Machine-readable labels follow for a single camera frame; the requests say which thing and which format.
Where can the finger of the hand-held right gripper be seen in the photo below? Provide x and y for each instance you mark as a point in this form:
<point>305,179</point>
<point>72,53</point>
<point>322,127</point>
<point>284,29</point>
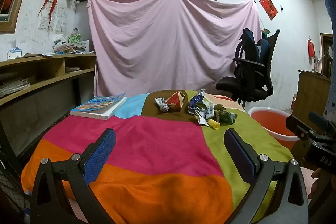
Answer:
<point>318,118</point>
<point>298,125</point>

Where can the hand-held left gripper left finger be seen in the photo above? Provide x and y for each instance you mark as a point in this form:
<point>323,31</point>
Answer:
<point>101,153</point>

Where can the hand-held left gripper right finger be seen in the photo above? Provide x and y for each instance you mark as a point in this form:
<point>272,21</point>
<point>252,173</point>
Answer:
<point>240,158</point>

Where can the red plastic bucket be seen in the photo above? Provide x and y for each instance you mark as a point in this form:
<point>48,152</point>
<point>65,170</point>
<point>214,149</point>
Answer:
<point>267,121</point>

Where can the green packet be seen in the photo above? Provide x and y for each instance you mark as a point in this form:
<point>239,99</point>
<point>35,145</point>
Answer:
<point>225,117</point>

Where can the brown fruit peel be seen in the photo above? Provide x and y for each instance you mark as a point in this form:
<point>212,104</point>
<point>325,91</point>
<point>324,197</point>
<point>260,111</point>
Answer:
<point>219,107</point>

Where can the white snack packet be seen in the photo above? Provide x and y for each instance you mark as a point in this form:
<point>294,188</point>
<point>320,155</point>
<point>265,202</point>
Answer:
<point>208,110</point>

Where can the blue foil wrapper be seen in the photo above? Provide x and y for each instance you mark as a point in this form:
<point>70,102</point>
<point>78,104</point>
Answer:
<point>195,102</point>

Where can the grey dotted twisted cloth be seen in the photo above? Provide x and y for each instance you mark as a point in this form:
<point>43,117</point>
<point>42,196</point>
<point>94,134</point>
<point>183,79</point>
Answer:
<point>162,106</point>

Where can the red triangular wrapper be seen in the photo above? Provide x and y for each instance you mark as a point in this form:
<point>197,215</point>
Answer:
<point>175,100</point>

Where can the person's right hand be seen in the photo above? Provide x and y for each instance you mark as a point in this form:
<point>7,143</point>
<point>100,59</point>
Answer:
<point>315,182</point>

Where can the wooden cabinet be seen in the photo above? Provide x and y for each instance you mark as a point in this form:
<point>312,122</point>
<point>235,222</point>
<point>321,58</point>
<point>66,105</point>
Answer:
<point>312,98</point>

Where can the cardboard box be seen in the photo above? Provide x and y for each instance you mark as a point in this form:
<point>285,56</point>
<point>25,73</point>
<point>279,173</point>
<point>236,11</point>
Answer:
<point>294,103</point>

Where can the blue illustrated book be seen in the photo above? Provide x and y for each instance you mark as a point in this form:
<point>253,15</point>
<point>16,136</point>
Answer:
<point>99,106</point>

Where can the colourful patchwork blanket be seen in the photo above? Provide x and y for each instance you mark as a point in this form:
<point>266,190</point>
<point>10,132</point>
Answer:
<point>157,145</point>

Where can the red hanging packet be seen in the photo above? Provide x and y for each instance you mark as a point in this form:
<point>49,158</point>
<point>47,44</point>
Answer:
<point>311,48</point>

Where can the wooden shelf desk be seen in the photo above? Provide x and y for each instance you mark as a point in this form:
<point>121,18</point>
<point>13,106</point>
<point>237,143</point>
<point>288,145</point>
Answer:
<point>39,113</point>

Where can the black office chair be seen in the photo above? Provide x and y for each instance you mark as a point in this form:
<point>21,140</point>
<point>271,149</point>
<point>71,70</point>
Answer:
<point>236,85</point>

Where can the folded papers in shelf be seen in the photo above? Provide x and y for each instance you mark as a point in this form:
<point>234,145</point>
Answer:
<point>72,70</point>

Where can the blue printed curtain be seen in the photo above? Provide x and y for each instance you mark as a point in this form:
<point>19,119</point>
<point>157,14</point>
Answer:
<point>330,29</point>

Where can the dark blue backpack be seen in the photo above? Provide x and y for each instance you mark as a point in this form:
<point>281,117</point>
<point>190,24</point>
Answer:
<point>249,45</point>

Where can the white small box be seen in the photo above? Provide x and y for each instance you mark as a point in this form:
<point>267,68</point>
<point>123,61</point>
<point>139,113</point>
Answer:
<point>85,46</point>

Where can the stack of papers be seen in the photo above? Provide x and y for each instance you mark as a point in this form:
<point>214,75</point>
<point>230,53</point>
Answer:
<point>13,87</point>

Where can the stack of books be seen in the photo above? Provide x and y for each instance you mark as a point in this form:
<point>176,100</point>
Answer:
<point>68,47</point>

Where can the glass jar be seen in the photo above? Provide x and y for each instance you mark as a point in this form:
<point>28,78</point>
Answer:
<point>75,36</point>

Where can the pink hanging sheet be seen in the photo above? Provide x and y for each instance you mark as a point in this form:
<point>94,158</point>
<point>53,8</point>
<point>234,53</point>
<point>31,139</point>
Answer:
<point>170,43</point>

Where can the blue tissue box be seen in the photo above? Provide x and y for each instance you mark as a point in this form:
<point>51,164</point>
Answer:
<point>14,53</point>

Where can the wooden door frame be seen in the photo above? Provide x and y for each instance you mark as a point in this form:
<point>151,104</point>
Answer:
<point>325,56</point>

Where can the red paper wall decoration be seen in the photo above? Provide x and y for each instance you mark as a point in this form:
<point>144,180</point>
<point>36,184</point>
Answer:
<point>268,6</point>

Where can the paper wall calendar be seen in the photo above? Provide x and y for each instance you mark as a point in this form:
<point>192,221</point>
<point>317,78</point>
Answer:
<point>60,19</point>

